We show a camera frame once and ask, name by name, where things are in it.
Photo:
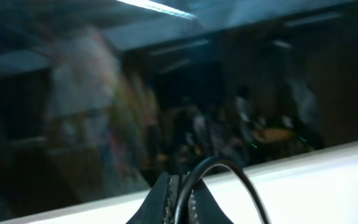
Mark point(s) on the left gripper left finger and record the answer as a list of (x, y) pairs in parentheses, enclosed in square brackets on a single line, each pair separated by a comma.
[(158, 206)]

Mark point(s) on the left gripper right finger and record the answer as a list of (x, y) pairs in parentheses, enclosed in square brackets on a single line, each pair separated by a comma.
[(203, 209)]

